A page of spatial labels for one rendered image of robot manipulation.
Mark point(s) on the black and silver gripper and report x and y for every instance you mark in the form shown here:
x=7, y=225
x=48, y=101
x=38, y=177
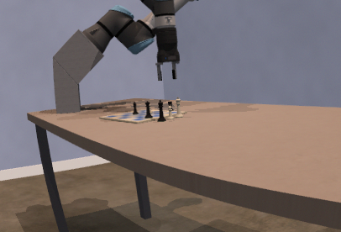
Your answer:
x=166, y=42

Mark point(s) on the blue and cream chessboard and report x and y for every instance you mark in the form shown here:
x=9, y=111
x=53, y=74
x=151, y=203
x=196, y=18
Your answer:
x=136, y=118

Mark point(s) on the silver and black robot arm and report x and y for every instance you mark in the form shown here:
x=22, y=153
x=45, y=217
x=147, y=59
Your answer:
x=135, y=36

